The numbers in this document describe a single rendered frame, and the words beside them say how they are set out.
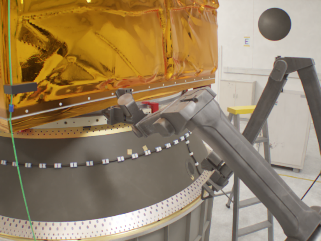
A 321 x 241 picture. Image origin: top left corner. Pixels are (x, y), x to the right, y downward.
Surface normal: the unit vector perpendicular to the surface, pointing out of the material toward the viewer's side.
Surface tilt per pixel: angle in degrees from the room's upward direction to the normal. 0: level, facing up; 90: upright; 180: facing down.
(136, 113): 104
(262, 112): 91
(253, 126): 91
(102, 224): 43
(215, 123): 59
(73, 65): 93
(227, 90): 90
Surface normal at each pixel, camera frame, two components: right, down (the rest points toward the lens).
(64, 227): 0.12, -0.54
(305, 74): -0.59, 0.40
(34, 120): 0.84, 0.14
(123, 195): 0.41, -0.26
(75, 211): 0.22, -0.24
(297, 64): -0.63, 0.19
